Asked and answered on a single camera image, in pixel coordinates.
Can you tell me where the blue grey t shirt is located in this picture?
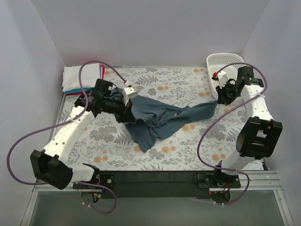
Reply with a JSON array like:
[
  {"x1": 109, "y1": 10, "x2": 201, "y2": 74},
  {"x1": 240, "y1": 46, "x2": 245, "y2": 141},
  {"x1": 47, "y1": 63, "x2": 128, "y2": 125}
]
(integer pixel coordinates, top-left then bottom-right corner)
[{"x1": 124, "y1": 95, "x2": 217, "y2": 153}]

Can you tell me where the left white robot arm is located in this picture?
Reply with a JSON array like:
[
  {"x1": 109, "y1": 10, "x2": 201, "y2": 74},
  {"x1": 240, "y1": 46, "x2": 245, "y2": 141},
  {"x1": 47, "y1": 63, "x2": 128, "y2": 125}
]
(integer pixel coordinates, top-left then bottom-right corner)
[{"x1": 30, "y1": 79, "x2": 138, "y2": 190}]

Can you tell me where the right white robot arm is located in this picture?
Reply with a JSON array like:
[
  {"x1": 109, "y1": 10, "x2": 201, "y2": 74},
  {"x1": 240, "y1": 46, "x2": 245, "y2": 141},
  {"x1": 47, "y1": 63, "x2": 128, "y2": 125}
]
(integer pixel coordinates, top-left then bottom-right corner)
[{"x1": 212, "y1": 66, "x2": 283, "y2": 187}]

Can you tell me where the white plastic basket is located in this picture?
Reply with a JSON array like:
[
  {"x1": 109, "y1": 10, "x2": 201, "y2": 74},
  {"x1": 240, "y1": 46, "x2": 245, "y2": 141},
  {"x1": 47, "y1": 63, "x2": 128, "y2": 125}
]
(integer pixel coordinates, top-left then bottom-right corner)
[{"x1": 206, "y1": 53, "x2": 245, "y2": 99}]

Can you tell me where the teal folded t shirt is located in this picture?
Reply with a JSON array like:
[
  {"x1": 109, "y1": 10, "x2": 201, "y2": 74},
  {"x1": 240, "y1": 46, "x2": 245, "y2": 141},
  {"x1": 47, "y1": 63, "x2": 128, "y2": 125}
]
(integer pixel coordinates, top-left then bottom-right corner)
[{"x1": 64, "y1": 65, "x2": 103, "y2": 95}]

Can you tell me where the red folded t shirt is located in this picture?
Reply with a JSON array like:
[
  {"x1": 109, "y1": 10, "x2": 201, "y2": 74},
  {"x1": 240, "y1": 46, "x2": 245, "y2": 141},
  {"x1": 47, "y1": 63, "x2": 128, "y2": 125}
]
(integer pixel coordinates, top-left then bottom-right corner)
[{"x1": 66, "y1": 65, "x2": 105, "y2": 97}]

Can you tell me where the white folded t shirt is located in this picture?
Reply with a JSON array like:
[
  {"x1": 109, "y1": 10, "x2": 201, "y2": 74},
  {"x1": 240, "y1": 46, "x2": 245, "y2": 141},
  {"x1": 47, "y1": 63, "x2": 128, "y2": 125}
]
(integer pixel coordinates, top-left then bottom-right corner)
[{"x1": 62, "y1": 63, "x2": 101, "y2": 92}]

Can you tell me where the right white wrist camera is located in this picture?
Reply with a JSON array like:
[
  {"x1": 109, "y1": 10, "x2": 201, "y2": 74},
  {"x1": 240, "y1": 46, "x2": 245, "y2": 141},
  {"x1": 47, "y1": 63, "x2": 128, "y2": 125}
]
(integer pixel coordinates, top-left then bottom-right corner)
[{"x1": 212, "y1": 71, "x2": 228, "y2": 87}]

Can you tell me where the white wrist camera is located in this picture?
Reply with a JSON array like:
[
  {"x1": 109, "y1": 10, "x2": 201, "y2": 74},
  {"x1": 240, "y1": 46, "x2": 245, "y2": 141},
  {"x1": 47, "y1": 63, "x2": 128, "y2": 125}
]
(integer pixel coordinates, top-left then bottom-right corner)
[
  {"x1": 122, "y1": 86, "x2": 138, "y2": 105},
  {"x1": 212, "y1": 71, "x2": 228, "y2": 87}
]

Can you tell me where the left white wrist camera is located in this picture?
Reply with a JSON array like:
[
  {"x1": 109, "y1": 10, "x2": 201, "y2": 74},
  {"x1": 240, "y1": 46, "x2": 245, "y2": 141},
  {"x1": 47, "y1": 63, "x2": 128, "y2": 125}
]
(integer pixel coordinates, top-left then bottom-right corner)
[{"x1": 122, "y1": 86, "x2": 138, "y2": 105}]

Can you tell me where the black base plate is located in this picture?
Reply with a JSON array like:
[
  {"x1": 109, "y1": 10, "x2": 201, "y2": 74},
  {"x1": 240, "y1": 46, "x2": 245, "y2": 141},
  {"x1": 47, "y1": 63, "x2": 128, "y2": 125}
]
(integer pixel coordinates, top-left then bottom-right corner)
[{"x1": 73, "y1": 170, "x2": 241, "y2": 199}]

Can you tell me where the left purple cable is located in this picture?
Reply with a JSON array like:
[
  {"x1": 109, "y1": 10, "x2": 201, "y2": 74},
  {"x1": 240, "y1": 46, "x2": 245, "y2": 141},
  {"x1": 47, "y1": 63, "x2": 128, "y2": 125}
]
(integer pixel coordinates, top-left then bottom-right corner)
[{"x1": 7, "y1": 61, "x2": 129, "y2": 214}]

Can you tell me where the aluminium frame rail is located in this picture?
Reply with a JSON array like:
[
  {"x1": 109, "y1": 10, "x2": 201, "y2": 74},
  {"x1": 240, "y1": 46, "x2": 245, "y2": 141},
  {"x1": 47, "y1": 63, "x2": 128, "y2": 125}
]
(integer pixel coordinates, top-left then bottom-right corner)
[{"x1": 34, "y1": 171, "x2": 282, "y2": 191}]

